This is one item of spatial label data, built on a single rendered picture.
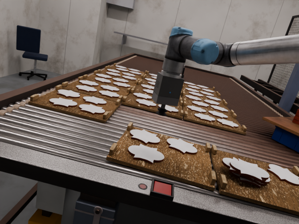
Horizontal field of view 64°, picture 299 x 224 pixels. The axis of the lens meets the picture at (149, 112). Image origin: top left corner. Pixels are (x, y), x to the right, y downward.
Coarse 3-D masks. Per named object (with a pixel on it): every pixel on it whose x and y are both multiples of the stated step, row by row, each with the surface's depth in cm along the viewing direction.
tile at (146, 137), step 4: (132, 132) 111; (136, 132) 112; (140, 132) 113; (144, 132) 114; (148, 132) 115; (132, 136) 107; (136, 136) 108; (140, 136) 109; (144, 136) 110; (148, 136) 111; (152, 136) 112; (156, 136) 113; (140, 140) 106; (144, 140) 106; (148, 140) 106; (152, 140) 107; (156, 140) 108
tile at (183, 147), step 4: (168, 140) 111; (172, 140) 112; (176, 140) 113; (180, 140) 114; (168, 144) 109; (172, 144) 108; (176, 144) 109; (180, 144) 110; (184, 144) 111; (188, 144) 112; (192, 144) 113; (172, 148) 106; (176, 148) 106; (180, 148) 106; (184, 148) 107; (188, 148) 108; (192, 148) 109; (184, 152) 103; (188, 152) 105; (192, 152) 105; (196, 152) 107
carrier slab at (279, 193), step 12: (216, 156) 109; (228, 156) 112; (240, 156) 115; (216, 168) 98; (228, 168) 100; (264, 168) 108; (288, 168) 114; (228, 180) 91; (276, 180) 100; (228, 192) 84; (240, 192) 85; (252, 192) 87; (264, 192) 89; (276, 192) 91; (288, 192) 93; (264, 204) 83; (276, 204) 83; (288, 204) 85
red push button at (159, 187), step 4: (156, 184) 80; (160, 184) 80; (164, 184) 81; (168, 184) 81; (156, 188) 78; (160, 188) 78; (164, 188) 78; (168, 188) 79; (160, 192) 76; (164, 192) 76; (168, 192) 77
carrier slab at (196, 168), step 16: (128, 144) 101; (144, 144) 104; (160, 144) 108; (112, 160) 88; (128, 160) 89; (176, 160) 97; (192, 160) 100; (208, 160) 103; (176, 176) 86; (192, 176) 88; (208, 176) 91
